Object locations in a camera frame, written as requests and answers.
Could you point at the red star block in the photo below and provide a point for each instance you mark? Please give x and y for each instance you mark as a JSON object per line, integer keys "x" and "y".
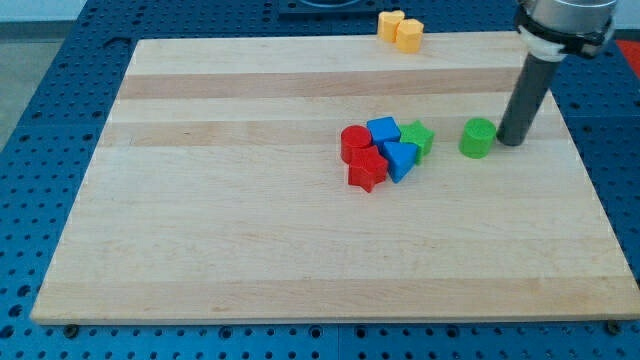
{"x": 367, "y": 168}

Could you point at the yellow hexagon block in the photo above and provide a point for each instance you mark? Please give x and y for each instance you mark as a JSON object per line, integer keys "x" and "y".
{"x": 409, "y": 33}

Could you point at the wooden board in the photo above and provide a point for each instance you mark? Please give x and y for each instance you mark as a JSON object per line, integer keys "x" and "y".
{"x": 217, "y": 195}

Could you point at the red cylinder block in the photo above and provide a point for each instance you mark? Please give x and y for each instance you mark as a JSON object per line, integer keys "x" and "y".
{"x": 351, "y": 138}

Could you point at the blue cube block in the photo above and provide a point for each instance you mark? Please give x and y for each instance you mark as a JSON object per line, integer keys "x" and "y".
{"x": 383, "y": 130}

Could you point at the green cylinder block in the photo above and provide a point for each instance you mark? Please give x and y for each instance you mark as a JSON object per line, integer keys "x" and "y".
{"x": 477, "y": 138}

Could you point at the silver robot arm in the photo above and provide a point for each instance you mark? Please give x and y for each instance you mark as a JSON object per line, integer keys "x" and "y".
{"x": 553, "y": 29}

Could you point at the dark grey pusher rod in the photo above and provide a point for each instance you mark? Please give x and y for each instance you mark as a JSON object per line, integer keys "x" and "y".
{"x": 531, "y": 87}

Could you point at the blue triangle block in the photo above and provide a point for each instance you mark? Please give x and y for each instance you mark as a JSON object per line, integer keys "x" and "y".
{"x": 401, "y": 158}

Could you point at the green star block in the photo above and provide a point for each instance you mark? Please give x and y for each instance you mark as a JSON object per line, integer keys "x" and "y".
{"x": 418, "y": 134}

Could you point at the yellow heart block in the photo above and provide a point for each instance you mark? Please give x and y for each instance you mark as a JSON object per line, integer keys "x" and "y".
{"x": 387, "y": 24}

